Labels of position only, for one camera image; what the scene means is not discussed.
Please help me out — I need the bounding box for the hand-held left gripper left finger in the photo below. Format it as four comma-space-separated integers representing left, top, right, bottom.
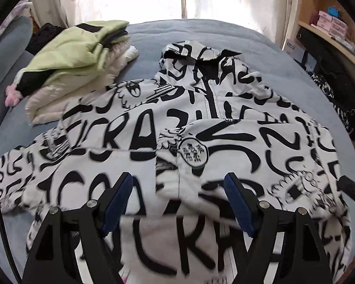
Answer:
22, 172, 133, 284

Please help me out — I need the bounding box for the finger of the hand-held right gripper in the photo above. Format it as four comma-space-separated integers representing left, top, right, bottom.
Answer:
337, 175, 355, 211

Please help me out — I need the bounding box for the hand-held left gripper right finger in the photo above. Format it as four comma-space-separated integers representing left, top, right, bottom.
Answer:
224, 172, 335, 284

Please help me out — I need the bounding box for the black and white printed jacket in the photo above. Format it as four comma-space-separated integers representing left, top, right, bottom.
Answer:
0, 41, 354, 284

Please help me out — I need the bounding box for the black and white patterned cloth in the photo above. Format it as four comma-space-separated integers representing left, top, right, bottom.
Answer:
309, 71, 355, 134

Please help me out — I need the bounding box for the white folded puffer jacket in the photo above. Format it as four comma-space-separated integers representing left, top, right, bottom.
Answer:
25, 40, 140, 125

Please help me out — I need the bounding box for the pink fluffy cloth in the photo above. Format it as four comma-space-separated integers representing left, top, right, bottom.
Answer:
5, 85, 21, 107

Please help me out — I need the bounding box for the white labelled box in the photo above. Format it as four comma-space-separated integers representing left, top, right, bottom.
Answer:
282, 38, 303, 60

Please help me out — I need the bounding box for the light green folded jacket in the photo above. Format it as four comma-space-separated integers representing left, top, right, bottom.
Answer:
18, 20, 131, 98

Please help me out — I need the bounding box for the blue bed blanket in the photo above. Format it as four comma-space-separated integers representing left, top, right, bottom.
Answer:
0, 21, 355, 284

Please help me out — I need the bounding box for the stack of pink boxes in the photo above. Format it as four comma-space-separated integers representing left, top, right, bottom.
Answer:
317, 10, 349, 36

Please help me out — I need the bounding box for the blue-grey pillow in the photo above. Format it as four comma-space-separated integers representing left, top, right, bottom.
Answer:
0, 16, 34, 142

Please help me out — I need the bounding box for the white floral curtain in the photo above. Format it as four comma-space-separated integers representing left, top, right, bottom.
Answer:
32, 0, 296, 45

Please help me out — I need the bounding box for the striped folded cloth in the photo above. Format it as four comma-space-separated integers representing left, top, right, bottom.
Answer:
0, 0, 36, 51

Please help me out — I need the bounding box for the black cable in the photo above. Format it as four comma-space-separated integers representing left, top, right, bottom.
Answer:
0, 177, 22, 284

